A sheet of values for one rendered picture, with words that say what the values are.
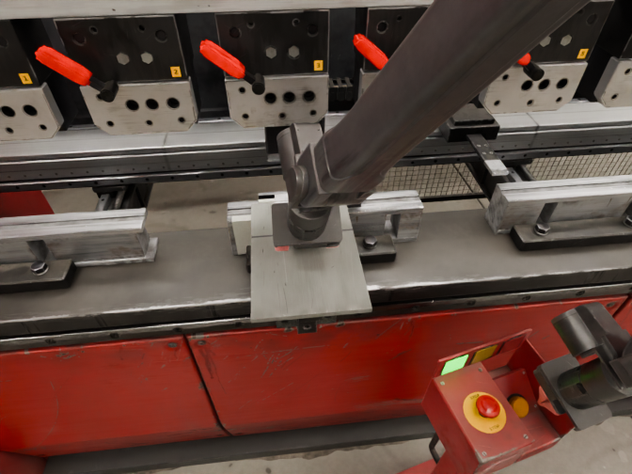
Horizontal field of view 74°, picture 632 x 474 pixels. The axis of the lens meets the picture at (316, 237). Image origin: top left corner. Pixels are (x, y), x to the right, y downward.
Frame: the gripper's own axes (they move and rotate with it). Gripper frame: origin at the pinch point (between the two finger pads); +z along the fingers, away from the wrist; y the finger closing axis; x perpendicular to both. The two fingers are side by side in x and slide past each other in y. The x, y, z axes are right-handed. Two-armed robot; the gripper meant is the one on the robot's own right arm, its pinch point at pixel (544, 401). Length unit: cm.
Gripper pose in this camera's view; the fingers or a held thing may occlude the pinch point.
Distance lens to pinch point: 87.3
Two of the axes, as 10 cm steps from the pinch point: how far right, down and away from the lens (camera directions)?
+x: -9.4, 2.4, -2.4
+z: -0.8, 5.3, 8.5
